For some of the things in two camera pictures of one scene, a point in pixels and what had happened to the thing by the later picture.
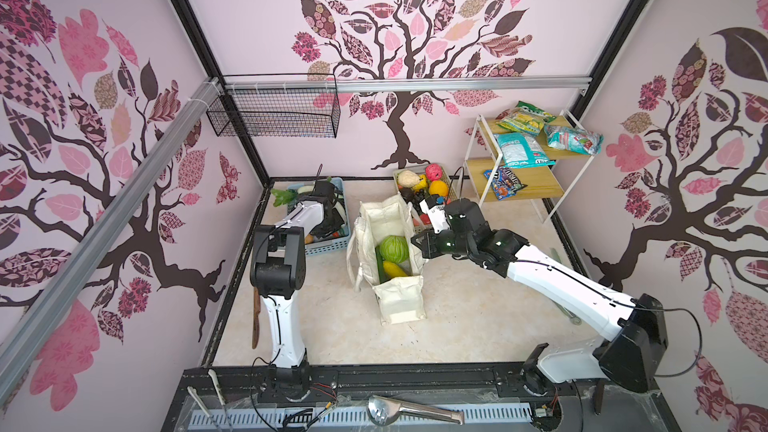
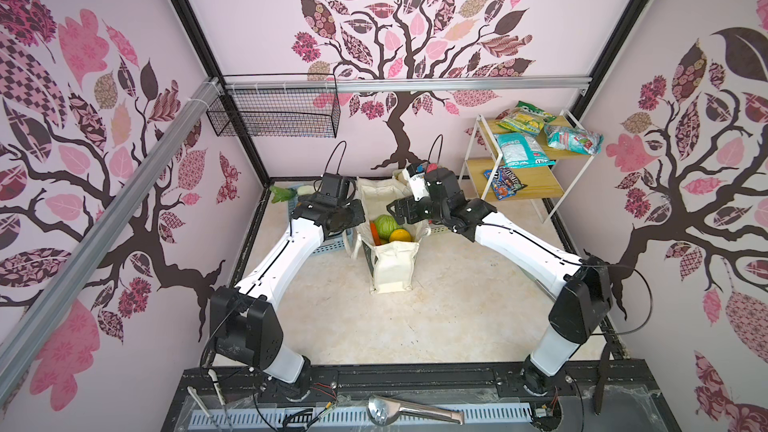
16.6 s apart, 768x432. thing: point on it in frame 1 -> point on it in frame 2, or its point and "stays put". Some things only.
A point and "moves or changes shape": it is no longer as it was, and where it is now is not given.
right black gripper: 426,245 -> 402,204
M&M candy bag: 505,183 stays put
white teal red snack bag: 573,139 stays put
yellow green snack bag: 526,119 stays put
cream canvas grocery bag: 387,249 moves or changes shape
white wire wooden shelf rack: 506,164 stays put
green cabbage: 394,249 -> 386,224
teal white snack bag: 521,150 stays put
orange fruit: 438,187 moves or changes shape
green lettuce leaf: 283,197 stays put
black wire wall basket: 280,105 stays put
